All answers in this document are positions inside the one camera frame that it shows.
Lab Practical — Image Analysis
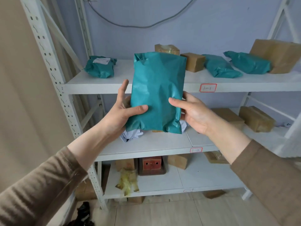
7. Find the long taped cardboard box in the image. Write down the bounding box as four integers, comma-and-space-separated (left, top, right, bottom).
239, 105, 276, 133

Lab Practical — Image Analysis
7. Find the yellow-taped cardboard box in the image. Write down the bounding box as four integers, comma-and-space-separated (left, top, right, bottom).
154, 43, 180, 56

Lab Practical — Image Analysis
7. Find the person's right forearm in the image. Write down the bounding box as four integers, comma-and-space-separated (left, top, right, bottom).
206, 117, 301, 226

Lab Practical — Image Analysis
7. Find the black plastic bag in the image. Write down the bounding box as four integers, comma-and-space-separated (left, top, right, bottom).
65, 201, 94, 226

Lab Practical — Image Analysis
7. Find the person's left forearm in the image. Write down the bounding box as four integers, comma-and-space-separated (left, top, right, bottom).
0, 122, 118, 226

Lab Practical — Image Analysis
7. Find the teal mailer bag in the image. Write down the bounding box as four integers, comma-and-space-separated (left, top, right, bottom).
125, 51, 187, 134
202, 54, 243, 79
223, 51, 272, 75
84, 56, 117, 79

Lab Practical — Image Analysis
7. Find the white metal shelving rack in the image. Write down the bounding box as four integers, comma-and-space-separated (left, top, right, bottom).
20, 0, 301, 211

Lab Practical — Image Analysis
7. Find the red box in dark tray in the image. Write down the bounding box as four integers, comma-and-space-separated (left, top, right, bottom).
137, 156, 167, 176

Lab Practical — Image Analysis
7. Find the large cardboard box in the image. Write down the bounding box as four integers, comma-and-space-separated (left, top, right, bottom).
249, 39, 301, 74

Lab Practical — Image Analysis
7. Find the yellow plastic bag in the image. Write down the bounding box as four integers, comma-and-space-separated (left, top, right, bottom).
115, 168, 140, 197

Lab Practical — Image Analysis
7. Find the person's left hand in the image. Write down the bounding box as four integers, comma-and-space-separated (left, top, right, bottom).
100, 79, 149, 140

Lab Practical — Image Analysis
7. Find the person's right hand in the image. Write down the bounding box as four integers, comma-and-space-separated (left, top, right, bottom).
169, 91, 219, 136

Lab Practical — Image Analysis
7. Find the grey power cable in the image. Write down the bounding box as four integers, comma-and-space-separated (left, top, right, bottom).
87, 0, 197, 29

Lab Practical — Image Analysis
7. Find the small cardboard box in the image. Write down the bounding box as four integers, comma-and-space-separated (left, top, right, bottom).
180, 52, 206, 73

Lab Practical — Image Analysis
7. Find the cardboard box with torn flap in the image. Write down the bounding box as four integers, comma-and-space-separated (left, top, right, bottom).
210, 107, 246, 131

